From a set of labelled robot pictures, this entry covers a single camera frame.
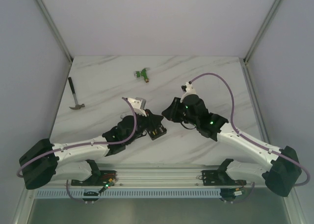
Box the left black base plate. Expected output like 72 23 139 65
71 170 116 186

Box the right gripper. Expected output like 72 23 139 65
161 97 199 127

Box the aluminium frame rail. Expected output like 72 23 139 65
26 161 294 187

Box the white slotted cable duct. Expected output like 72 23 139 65
34 187 221 199

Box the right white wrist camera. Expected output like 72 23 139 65
180 81 197 103

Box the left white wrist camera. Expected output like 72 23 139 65
127 98 147 117

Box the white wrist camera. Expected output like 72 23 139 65
180 81 197 103
127 98 147 117

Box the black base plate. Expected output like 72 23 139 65
200 170 247 186
71 170 116 186

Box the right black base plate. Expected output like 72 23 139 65
200 170 247 186

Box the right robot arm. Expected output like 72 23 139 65
162 94 302 197

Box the hammer with black handle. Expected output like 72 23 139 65
68 77 85 110

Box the black fuse box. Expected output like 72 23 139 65
146 124 167 141

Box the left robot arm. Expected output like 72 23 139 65
18 109 166 190

